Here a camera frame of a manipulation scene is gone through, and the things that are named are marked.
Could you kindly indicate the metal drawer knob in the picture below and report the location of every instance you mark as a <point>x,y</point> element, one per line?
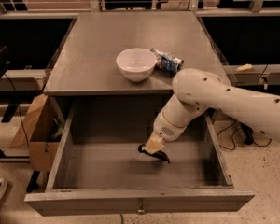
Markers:
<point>141,210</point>

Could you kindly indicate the yellow foam scrap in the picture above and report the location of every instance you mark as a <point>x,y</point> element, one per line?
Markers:
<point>245,67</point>

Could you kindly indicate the black rxbar chocolate bar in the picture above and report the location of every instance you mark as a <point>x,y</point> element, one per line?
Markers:
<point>158,155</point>

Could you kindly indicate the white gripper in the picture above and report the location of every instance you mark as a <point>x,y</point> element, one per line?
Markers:
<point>162,129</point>

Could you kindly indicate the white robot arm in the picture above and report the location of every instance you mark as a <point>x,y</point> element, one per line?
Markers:
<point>195,91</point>

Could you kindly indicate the grey cabinet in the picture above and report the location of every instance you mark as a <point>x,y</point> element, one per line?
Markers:
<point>87,63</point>

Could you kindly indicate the open grey top drawer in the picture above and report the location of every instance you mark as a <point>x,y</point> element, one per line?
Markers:
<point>98,169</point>

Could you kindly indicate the white ceramic bowl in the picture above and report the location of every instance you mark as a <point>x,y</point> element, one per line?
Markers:
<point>136,64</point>

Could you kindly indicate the cardboard box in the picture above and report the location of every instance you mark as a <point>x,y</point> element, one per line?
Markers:
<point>36,131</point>

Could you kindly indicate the black table leg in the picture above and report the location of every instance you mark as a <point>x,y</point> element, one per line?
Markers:
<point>248,134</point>

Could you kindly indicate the crumpled blue snack bag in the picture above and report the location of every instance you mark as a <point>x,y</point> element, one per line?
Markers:
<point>167,62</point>

